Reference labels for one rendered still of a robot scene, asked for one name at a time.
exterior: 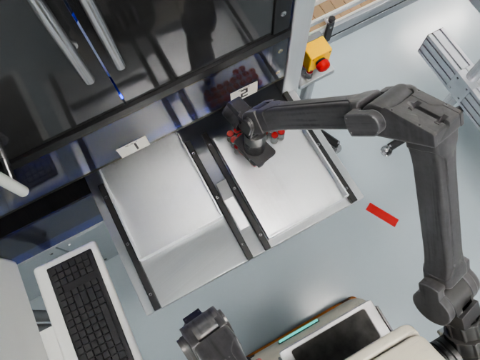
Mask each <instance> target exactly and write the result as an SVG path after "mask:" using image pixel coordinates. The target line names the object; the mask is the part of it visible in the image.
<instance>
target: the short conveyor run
mask: <svg viewBox="0 0 480 360"><path fill-rule="evenodd" d="M416 1H418V0H316V2H315V6H314V12H313V16H312V20H311V27H310V31H309V36H310V35H312V34H314V33H316V32H318V31H320V32H321V33H322V35H323V37H324V38H325V39H326V41H327V42H328V44H331V43H333V42H335V41H337V40H339V39H341V38H343V37H345V36H347V35H349V34H351V33H353V32H355V31H357V30H359V29H361V28H363V27H365V26H367V25H369V24H372V23H374V22H375V21H378V20H379V19H382V18H384V17H385V16H388V15H389V14H392V13H394V12H395V11H398V10H399V9H402V8H404V7H405V6H408V5H410V4H412V3H414V2H416Z"/></svg>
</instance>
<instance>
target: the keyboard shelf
mask: <svg viewBox="0 0 480 360"><path fill-rule="evenodd" d="M88 249H91V250H92V252H93V255H94V258H95V259H96V263H97V265H98V268H99V271H100V272H101V275H102V278H103V280H104V283H105V285H106V288H107V291H108V293H109V296H110V298H111V301H112V304H113V305H114V309H115V311H116V314H117V316H118V318H119V321H120V324H121V327H122V329H123V331H124V334H125V337H126V340H127V342H128V344H129V347H130V349H131V352H132V355H133V357H134V360H143V359H142V356H141V353H140V351H139V348H138V346H137V343H136V340H135V338H134V335H133V333H132V331H131V328H130V326H129V323H128V321H127V318H126V315H125V313H124V310H123V308H122V305H121V302H120V301H119V298H118V295H117V293H116V290H115V288H114V285H113V283H112V280H111V277H110V276H109V273H108V270H107V268H106V264H105V263H104V260H103V257H102V255H101V252H100V250H99V247H98V245H97V243H96V242H95V241H90V242H89V243H87V244H84V245H83V246H80V247H79V248H77V249H74V250H72V251H70V252H68V253H66V254H64V255H62V256H60V257H57V258H55V259H53V260H51V261H49V262H47V263H45V264H43V265H41V266H38V267H36V268H35V269H34V275H35V277H36V281H37V284H38V286H39V289H40V292H41V295H42V298H43V300H44V304H45V307H46V310H47V313H48V315H49V318H50V321H51V325H52V326H50V327H49V328H47V329H44V330H43V331H40V332H39V333H40V335H41V339H42V341H43V344H44V348H45V350H46V354H47V356H48V359H49V360H78V358H77V355H76V352H75V350H74V346H73V344H72V341H71V338H70V336H69V332H68V329H67V327H66V324H65V321H64V318H63V316H62V313H61V309H60V307H59V304H58V301H57V299H56V295H55V293H54V290H53V287H52V285H51V281H50V279H49V275H48V273H47V269H49V268H51V267H53V266H55V265H57V264H59V263H61V262H63V261H66V260H67V259H70V258H71V257H73V256H76V255H77V254H80V253H81V252H84V251H86V250H88Z"/></svg>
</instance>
